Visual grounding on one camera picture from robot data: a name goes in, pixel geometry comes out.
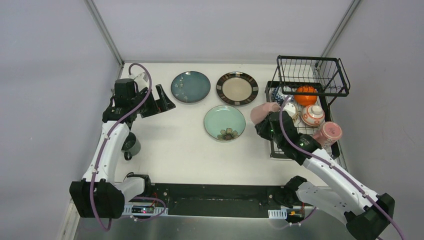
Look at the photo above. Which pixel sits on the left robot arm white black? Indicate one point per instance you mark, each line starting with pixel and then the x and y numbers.
pixel 97 194

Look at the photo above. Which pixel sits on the teal flower plate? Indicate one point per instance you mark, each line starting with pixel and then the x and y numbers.
pixel 224 123

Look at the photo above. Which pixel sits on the orange bowl white inside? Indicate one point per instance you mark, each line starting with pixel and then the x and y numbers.
pixel 305 100

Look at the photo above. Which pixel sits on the orange floral pattern bowl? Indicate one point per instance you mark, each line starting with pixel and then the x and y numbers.
pixel 312 115

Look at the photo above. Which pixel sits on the black wire dish rack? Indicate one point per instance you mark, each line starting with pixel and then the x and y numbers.
pixel 326 74

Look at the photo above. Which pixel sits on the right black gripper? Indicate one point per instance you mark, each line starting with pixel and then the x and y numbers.
pixel 261 128

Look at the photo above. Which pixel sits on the black striped rim plate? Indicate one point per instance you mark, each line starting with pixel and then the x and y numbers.
pixel 237 88

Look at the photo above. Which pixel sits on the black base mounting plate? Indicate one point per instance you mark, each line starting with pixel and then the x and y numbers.
pixel 208 200

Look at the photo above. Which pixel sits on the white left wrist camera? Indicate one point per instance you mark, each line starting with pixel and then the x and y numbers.
pixel 128 92

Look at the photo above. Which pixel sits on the dark green mug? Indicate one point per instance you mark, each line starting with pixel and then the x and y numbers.
pixel 131 146

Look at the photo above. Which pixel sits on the dark red cup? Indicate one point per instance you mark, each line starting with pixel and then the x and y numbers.
pixel 328 134

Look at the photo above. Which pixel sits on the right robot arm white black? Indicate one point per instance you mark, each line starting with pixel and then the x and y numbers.
pixel 364 212

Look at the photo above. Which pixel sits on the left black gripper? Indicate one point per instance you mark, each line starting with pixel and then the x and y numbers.
pixel 151 103

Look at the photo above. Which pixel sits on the dark blue plate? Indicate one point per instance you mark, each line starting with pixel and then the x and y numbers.
pixel 190 87

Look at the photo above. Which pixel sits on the pink cup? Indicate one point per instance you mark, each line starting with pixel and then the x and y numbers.
pixel 259 113

